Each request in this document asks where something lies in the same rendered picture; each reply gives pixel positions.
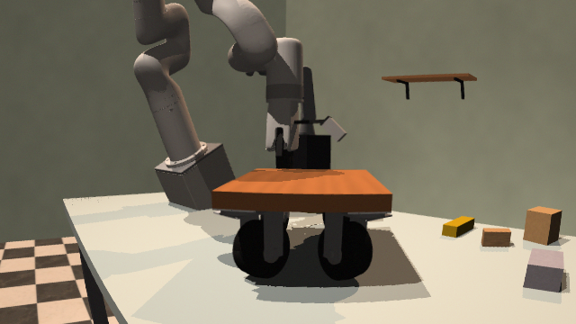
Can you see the yellow rectangular block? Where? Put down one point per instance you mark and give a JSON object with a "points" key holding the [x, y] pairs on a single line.
{"points": [[457, 227]]}

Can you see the orange-brown wooden dolly with black wheels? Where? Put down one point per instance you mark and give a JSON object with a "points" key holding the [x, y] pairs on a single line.
{"points": [[261, 246]]}

